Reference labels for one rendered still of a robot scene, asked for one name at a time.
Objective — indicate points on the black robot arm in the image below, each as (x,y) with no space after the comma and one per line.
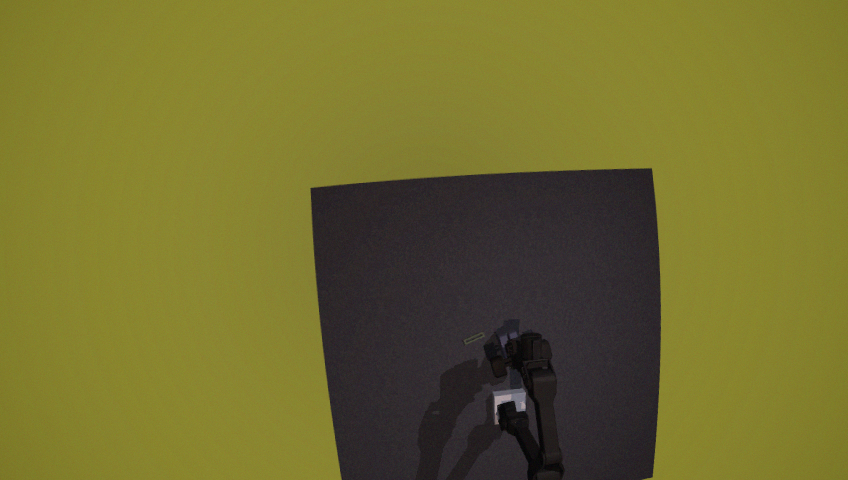
(545,461)

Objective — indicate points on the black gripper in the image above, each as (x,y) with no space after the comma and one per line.
(499,365)

